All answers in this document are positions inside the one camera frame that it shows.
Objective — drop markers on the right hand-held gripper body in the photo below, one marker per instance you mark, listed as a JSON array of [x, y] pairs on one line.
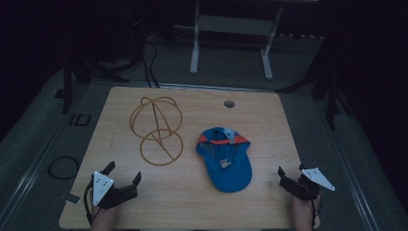
[[304, 187]]

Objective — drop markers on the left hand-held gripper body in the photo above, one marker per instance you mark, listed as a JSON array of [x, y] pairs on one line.
[[102, 189]]

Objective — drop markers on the blue baseball cap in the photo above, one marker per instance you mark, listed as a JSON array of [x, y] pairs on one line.
[[226, 160]]

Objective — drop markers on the person's right hand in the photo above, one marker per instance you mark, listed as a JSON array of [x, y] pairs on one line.
[[303, 213]]

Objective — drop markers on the person's left hand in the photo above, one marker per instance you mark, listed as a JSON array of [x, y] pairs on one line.
[[103, 218]]

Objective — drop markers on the black metal stand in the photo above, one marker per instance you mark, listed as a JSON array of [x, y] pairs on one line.
[[67, 86], [332, 96]]

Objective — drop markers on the grey round table grommet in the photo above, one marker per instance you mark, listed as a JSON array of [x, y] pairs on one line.
[[229, 104]]

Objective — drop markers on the white metal desk frame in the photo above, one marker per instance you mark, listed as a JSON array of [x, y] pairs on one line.
[[232, 25]]

